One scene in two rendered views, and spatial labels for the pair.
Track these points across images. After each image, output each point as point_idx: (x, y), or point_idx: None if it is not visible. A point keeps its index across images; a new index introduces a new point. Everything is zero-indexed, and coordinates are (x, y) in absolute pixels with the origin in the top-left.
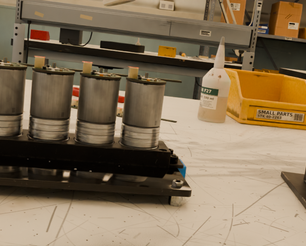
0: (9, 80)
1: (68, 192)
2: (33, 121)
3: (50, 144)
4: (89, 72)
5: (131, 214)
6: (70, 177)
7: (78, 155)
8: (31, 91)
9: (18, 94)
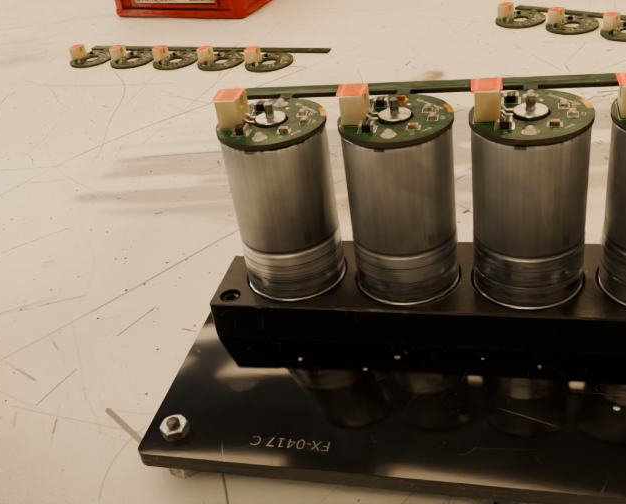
0: (412, 173)
1: None
2: (486, 259)
3: (536, 321)
4: None
5: None
6: (611, 466)
7: (617, 343)
8: (473, 180)
9: (439, 198)
